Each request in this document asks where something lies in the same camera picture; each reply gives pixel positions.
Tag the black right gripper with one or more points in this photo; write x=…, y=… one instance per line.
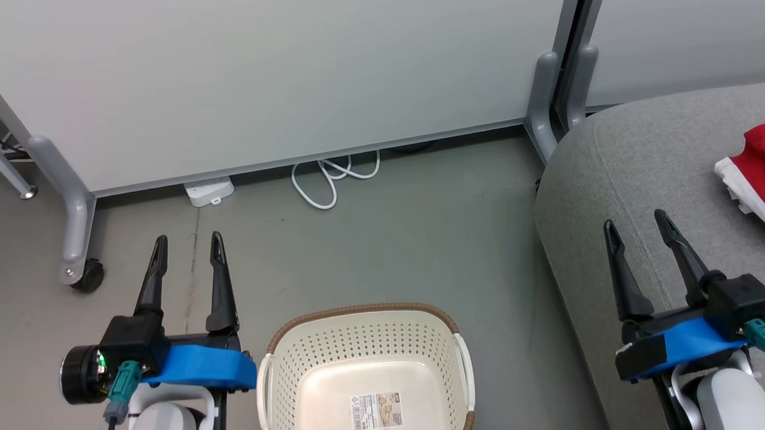
x=742, y=301

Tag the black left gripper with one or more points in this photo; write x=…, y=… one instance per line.
x=132, y=341

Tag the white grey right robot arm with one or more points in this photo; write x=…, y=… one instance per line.
x=732, y=400

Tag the cream plastic laundry basket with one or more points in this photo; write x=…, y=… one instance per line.
x=362, y=349

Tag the printed basket label sticker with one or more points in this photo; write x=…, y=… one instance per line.
x=376, y=411

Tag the grey fabric sofa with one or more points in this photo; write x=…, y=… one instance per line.
x=610, y=188

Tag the black caster wheel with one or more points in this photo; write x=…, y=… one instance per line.
x=89, y=276

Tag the white power adapter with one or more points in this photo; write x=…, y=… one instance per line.
x=209, y=192

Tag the curved grey partition leg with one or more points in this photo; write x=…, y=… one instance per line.
x=73, y=207

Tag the wide white partition panel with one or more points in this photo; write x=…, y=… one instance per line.
x=256, y=73

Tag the narrow white partition panel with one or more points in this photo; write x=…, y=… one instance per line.
x=688, y=32

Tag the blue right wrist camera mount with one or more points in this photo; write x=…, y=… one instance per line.
x=686, y=344

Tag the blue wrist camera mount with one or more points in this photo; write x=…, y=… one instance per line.
x=686, y=344
x=203, y=367

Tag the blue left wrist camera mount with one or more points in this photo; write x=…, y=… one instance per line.
x=203, y=367

